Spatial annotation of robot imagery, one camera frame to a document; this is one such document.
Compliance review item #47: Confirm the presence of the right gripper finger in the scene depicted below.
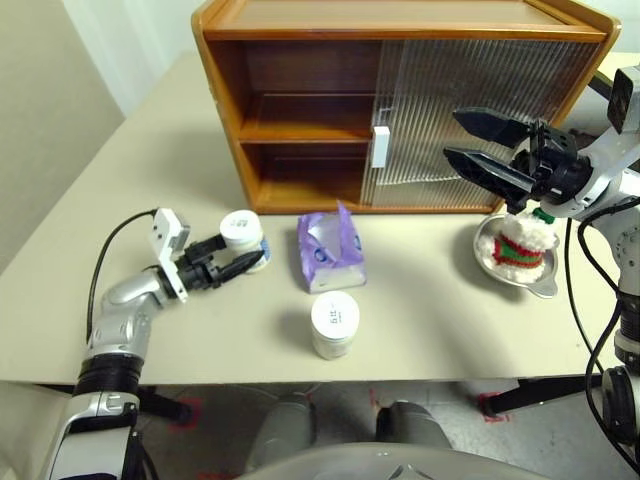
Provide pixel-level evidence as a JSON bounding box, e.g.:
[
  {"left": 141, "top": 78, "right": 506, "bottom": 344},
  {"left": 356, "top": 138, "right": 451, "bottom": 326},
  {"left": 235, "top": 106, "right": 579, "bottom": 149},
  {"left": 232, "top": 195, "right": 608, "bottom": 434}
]
[
  {"left": 442, "top": 145, "right": 537, "bottom": 212},
  {"left": 451, "top": 106, "right": 532, "bottom": 150}
]

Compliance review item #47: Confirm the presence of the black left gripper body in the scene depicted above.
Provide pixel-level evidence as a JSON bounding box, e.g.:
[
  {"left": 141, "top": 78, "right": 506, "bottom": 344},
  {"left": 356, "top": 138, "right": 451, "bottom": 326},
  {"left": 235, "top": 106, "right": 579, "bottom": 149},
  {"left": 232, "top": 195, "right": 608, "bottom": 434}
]
[{"left": 174, "top": 239, "right": 225, "bottom": 292}]

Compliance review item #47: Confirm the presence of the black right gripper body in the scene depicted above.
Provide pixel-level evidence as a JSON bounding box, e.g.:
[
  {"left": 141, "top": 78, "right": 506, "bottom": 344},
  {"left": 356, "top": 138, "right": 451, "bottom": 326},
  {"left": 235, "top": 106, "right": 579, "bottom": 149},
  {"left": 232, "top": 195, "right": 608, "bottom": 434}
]
[{"left": 512, "top": 117, "right": 595, "bottom": 202}]

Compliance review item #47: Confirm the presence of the white bottle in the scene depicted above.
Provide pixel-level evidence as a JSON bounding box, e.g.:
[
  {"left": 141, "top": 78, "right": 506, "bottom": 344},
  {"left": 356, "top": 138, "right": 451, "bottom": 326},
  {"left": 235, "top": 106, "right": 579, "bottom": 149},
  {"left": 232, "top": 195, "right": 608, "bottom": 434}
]
[
  {"left": 309, "top": 291, "right": 361, "bottom": 361},
  {"left": 218, "top": 209, "right": 274, "bottom": 276}
]

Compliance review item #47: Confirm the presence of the white red green knitted toy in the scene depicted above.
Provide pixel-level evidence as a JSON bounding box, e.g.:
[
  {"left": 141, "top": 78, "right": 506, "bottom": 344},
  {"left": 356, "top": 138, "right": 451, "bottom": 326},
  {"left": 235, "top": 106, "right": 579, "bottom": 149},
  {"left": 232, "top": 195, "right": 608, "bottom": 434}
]
[{"left": 492, "top": 207, "right": 560, "bottom": 284}]

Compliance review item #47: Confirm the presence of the white block door handle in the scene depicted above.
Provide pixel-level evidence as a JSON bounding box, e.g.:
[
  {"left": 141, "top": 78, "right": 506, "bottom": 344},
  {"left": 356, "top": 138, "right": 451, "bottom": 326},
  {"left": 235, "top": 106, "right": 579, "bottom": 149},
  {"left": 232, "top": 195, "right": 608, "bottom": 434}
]
[{"left": 372, "top": 126, "right": 391, "bottom": 170}]

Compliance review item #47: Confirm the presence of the purple tissue box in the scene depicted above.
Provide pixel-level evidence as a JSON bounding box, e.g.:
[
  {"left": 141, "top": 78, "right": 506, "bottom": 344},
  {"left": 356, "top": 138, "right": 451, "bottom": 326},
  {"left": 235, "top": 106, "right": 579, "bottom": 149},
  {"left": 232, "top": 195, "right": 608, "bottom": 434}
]
[{"left": 296, "top": 199, "right": 369, "bottom": 295}]

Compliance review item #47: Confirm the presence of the brown wooden cabinet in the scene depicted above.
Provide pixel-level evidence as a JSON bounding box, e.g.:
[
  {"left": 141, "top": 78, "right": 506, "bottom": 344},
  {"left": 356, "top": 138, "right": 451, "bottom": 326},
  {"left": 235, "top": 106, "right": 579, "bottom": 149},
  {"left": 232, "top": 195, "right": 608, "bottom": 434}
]
[{"left": 190, "top": 0, "right": 623, "bottom": 216}]

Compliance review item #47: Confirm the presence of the small steel bowl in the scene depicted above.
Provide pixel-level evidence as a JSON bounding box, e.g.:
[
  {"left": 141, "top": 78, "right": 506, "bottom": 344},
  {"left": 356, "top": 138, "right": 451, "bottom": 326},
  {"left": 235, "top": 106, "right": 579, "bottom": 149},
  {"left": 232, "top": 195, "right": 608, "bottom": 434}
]
[{"left": 473, "top": 213, "right": 560, "bottom": 300}]

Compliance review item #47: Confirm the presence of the grey rounded shape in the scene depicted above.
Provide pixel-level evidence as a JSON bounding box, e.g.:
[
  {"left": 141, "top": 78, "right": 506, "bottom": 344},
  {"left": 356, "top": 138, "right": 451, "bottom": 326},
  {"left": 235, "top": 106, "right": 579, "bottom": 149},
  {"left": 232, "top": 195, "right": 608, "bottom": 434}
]
[
  {"left": 247, "top": 393, "right": 317, "bottom": 471},
  {"left": 374, "top": 398, "right": 452, "bottom": 450}
]

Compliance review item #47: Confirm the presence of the black table leg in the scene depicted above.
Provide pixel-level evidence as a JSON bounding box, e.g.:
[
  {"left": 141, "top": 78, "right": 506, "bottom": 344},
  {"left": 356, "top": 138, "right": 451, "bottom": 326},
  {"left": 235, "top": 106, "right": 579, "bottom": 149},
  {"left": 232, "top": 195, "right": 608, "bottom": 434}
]
[{"left": 481, "top": 374, "right": 607, "bottom": 420}]

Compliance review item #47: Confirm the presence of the light grey curved shell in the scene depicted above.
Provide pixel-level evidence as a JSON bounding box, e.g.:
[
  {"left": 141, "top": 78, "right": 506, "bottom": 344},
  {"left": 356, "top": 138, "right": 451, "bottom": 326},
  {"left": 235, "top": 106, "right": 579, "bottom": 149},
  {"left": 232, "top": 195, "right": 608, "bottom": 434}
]
[{"left": 243, "top": 442, "right": 544, "bottom": 480}]

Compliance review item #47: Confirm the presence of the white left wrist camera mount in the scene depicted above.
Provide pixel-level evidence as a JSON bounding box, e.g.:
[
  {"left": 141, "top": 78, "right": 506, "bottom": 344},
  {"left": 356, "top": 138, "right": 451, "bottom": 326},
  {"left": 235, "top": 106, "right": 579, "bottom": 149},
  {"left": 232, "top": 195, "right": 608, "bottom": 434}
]
[{"left": 149, "top": 207, "right": 193, "bottom": 305}]

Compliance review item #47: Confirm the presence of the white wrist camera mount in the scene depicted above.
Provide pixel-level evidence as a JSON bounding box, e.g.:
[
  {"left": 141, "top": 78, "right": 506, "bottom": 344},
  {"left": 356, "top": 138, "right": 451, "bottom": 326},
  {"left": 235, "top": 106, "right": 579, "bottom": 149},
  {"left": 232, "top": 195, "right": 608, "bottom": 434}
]
[
  {"left": 149, "top": 207, "right": 193, "bottom": 305},
  {"left": 538, "top": 67, "right": 640, "bottom": 221}
]

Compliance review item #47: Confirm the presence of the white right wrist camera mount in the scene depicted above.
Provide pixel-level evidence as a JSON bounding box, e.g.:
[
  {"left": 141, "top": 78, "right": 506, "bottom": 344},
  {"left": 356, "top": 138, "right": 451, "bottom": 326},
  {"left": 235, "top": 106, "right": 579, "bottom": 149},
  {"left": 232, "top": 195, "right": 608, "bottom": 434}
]
[{"left": 538, "top": 67, "right": 640, "bottom": 221}]

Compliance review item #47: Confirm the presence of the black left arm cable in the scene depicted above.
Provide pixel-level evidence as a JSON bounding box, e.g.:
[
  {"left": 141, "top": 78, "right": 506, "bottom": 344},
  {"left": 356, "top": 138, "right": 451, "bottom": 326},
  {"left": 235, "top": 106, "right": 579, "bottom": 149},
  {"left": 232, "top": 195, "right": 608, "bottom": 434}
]
[{"left": 85, "top": 208, "right": 157, "bottom": 346}]

